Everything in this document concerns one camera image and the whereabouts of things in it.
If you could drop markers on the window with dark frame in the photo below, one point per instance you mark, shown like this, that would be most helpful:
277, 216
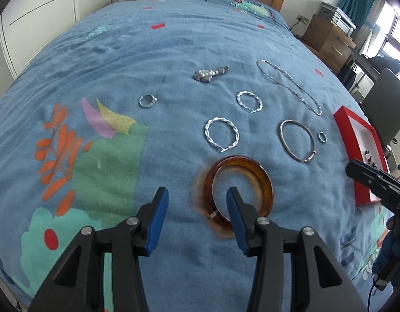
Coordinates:
393, 29

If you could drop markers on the dark backpack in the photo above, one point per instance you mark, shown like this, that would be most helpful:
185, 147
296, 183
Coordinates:
385, 63

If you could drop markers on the wooden drawer cabinet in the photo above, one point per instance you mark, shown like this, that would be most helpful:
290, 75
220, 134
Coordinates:
323, 39

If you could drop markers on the white wardrobe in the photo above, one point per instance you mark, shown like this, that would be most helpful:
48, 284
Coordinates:
50, 6

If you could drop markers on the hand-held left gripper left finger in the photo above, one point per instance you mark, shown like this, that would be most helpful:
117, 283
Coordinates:
158, 214

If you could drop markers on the grey office chair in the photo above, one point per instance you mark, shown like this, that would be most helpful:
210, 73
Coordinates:
385, 97

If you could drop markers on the plain silver bangle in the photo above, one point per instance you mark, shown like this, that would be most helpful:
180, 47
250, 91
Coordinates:
305, 160

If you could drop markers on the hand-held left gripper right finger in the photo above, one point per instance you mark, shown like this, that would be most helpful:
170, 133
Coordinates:
234, 214

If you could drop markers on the grey desk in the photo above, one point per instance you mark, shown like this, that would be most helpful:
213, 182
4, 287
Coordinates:
359, 59

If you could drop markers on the dark hanging bag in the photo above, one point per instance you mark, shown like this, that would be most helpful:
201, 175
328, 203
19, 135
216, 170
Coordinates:
349, 78

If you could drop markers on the wall socket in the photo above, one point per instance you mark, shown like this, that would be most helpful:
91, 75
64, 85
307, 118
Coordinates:
302, 19

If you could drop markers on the person's right hand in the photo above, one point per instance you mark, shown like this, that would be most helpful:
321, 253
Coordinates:
386, 255

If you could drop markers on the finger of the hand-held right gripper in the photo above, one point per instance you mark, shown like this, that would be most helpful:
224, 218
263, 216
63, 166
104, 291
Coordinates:
365, 177

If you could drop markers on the thick amber bangle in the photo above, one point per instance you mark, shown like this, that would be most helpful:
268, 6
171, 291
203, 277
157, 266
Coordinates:
265, 185

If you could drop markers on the red jewelry box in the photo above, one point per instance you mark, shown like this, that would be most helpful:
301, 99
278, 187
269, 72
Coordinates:
359, 139

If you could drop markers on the teal curtain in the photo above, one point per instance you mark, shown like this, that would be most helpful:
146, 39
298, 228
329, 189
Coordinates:
359, 0

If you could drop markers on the blue printed blanket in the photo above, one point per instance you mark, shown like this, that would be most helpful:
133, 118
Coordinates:
122, 55

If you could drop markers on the white printer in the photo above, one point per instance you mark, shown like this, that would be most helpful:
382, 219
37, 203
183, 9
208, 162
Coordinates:
336, 16

